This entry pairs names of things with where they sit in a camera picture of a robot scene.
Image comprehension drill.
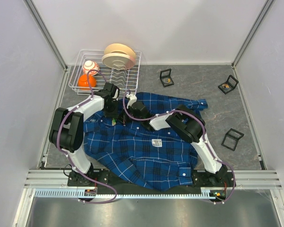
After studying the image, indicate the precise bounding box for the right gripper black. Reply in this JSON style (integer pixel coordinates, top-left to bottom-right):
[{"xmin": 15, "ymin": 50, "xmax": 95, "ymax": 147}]
[{"xmin": 117, "ymin": 104, "xmax": 142, "ymax": 124}]

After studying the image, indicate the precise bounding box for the blue plaid shirt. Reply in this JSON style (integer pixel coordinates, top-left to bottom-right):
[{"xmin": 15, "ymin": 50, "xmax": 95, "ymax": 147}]
[{"xmin": 82, "ymin": 91, "xmax": 209, "ymax": 192}]

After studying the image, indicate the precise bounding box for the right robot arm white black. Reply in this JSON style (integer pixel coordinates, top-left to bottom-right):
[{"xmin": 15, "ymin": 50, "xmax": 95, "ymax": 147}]
[{"xmin": 123, "ymin": 101, "xmax": 229, "ymax": 186}]

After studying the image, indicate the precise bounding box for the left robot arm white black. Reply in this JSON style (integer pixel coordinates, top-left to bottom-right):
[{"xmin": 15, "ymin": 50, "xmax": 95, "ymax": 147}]
[{"xmin": 49, "ymin": 82, "xmax": 120, "ymax": 186}]

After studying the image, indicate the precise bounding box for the white shirt label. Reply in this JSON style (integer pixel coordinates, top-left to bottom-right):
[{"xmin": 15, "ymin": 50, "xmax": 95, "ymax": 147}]
[{"xmin": 151, "ymin": 139, "xmax": 162, "ymax": 148}]

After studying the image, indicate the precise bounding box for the beige plate front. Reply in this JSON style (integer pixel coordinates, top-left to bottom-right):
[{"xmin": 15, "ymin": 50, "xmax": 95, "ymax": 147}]
[{"xmin": 102, "ymin": 53, "xmax": 136, "ymax": 70}]

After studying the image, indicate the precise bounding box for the beige plate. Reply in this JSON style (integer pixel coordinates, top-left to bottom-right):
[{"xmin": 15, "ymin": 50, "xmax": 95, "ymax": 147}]
[
  {"xmin": 104, "ymin": 43, "xmax": 136, "ymax": 59},
  {"xmin": 102, "ymin": 53, "xmax": 136, "ymax": 70}
]

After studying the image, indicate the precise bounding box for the white orange patterned bowl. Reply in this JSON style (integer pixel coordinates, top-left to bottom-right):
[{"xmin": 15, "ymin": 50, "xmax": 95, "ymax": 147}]
[{"xmin": 82, "ymin": 60, "xmax": 100, "ymax": 76}]

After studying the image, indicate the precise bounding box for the beige plate rear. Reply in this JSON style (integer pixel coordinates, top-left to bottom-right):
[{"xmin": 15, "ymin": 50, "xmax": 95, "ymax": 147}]
[{"xmin": 104, "ymin": 43, "xmax": 136, "ymax": 59}]

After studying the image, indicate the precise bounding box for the black display box centre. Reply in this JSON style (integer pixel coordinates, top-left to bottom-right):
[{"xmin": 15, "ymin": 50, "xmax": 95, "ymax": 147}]
[{"xmin": 160, "ymin": 69, "xmax": 174, "ymax": 87}]

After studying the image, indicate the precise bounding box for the black display box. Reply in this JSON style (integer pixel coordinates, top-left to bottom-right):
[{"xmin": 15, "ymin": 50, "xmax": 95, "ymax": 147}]
[
  {"xmin": 218, "ymin": 75, "xmax": 239, "ymax": 95},
  {"xmin": 221, "ymin": 128, "xmax": 245, "ymax": 151},
  {"xmin": 160, "ymin": 69, "xmax": 174, "ymax": 87}
]

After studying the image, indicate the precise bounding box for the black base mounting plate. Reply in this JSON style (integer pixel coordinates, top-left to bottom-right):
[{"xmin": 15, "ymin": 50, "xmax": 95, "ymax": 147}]
[{"xmin": 64, "ymin": 169, "xmax": 234, "ymax": 193}]

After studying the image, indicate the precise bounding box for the black display box near right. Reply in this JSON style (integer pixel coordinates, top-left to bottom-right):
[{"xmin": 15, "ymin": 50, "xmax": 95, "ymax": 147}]
[{"xmin": 221, "ymin": 128, "xmax": 245, "ymax": 151}]

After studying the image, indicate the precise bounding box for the black display box far right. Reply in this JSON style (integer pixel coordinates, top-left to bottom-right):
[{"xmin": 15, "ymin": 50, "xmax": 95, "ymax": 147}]
[{"xmin": 218, "ymin": 75, "xmax": 239, "ymax": 95}]

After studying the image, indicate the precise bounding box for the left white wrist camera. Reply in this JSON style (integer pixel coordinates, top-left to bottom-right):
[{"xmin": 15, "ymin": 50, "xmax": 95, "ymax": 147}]
[{"xmin": 112, "ymin": 87, "xmax": 120, "ymax": 100}]

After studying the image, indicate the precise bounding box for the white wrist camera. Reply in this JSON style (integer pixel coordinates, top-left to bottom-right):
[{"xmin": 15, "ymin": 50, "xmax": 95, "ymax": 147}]
[
  {"xmin": 126, "ymin": 94, "xmax": 137, "ymax": 109},
  {"xmin": 112, "ymin": 87, "xmax": 120, "ymax": 100}
]

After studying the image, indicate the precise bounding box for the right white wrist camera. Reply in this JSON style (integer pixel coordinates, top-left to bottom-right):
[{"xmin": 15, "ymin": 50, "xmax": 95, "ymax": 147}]
[{"xmin": 126, "ymin": 94, "xmax": 137, "ymax": 109}]

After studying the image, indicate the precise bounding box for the white wire dish rack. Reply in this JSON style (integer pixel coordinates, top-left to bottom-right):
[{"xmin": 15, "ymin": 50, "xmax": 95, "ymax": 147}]
[{"xmin": 68, "ymin": 49, "xmax": 142, "ymax": 96}]

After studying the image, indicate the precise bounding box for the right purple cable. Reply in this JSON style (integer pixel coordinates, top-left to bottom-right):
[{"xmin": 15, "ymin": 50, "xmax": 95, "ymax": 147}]
[{"xmin": 122, "ymin": 89, "xmax": 237, "ymax": 205}]

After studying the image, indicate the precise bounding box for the grey slotted cable duct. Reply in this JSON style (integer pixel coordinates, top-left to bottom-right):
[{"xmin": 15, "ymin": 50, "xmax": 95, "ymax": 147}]
[{"xmin": 35, "ymin": 187, "xmax": 217, "ymax": 199}]

